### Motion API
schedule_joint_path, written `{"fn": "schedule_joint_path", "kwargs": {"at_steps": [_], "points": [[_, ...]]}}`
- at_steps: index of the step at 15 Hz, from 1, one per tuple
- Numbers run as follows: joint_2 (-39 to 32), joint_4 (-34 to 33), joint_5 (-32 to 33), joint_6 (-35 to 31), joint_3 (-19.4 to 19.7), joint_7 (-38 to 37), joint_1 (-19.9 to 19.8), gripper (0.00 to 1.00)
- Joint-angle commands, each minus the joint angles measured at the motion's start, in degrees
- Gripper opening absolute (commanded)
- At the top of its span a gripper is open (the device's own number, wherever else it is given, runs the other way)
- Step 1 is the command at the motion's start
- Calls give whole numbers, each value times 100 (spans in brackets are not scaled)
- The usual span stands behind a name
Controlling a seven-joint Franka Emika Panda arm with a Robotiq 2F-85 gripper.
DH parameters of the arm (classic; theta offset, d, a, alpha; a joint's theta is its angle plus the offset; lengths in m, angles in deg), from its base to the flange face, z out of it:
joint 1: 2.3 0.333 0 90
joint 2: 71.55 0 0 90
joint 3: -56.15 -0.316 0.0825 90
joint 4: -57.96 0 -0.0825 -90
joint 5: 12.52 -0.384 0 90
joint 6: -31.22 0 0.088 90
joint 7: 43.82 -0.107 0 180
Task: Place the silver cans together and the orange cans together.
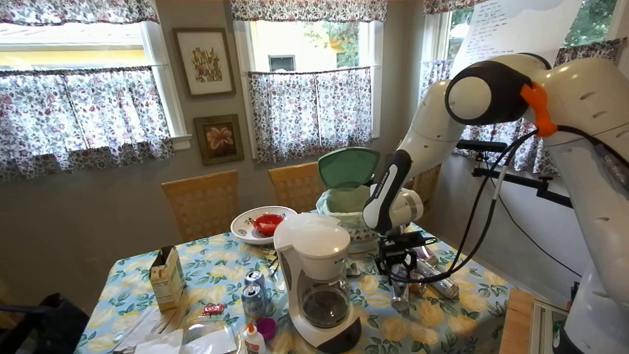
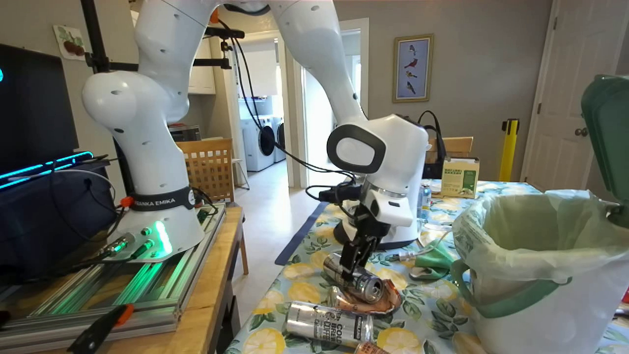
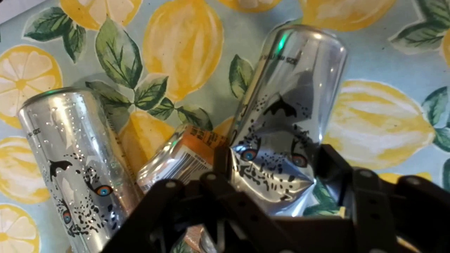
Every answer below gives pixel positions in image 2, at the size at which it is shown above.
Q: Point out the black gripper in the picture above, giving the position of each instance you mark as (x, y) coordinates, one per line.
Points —
(366, 229)

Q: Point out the tall uncrushed silver can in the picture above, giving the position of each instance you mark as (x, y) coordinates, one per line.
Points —
(327, 324)

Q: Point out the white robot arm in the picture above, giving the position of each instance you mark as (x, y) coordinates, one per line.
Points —
(150, 119)

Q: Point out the green plastic wrapper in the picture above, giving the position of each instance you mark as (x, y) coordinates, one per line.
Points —
(433, 263)

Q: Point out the lemon print tablecloth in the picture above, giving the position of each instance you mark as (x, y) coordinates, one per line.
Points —
(425, 316)

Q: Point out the black handbag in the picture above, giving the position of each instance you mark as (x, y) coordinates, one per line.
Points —
(437, 159)

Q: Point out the green white carton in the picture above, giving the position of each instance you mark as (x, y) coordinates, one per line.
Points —
(460, 178)

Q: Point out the white washing machine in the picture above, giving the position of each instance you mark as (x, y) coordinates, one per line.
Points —
(281, 141)
(252, 149)

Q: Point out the wooden chair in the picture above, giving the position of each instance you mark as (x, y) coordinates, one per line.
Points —
(458, 147)

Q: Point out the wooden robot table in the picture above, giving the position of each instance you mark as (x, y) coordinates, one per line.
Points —
(209, 296)

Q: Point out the wicker chair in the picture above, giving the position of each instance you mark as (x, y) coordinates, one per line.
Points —
(209, 169)

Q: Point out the pale bin liner bag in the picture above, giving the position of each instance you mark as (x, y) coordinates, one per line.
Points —
(537, 224)

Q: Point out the white door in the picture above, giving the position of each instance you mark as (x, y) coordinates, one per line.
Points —
(562, 80)

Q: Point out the white bin with green lid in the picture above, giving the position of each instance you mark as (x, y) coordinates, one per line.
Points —
(610, 131)

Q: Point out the dark blue fabric cover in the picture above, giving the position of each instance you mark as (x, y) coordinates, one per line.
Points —
(46, 224)

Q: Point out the black monitor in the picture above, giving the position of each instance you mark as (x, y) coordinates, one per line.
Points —
(32, 106)

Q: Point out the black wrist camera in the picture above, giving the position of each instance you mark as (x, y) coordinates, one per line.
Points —
(344, 194)

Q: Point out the bird wall picture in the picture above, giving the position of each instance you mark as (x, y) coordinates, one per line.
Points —
(413, 70)

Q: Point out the aluminium mounting frame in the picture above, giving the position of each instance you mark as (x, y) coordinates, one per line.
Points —
(130, 288)

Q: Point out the small flower wall picture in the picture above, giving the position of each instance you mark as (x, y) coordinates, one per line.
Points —
(71, 43)

